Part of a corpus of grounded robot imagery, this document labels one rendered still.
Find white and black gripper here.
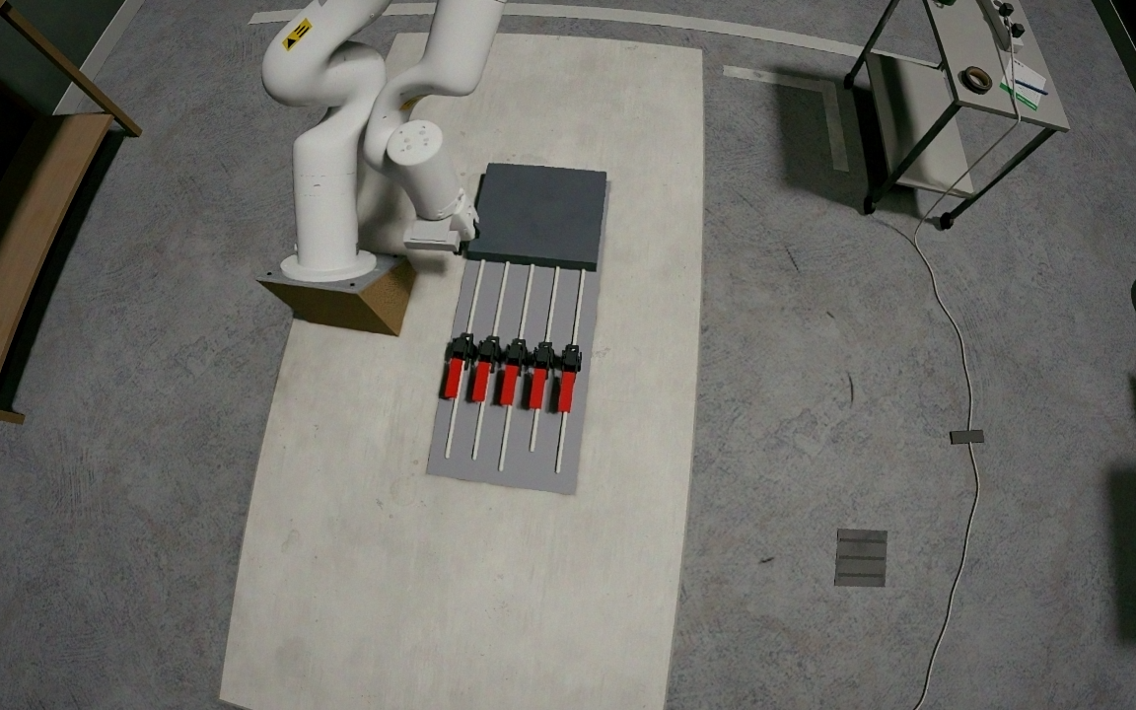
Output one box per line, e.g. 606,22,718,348
450,195,481,256

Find black plastic clamp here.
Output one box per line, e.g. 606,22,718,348
561,344,582,373
452,333,475,370
506,339,528,377
478,335,502,374
533,341,556,381

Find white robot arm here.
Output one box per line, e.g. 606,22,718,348
261,0,507,282

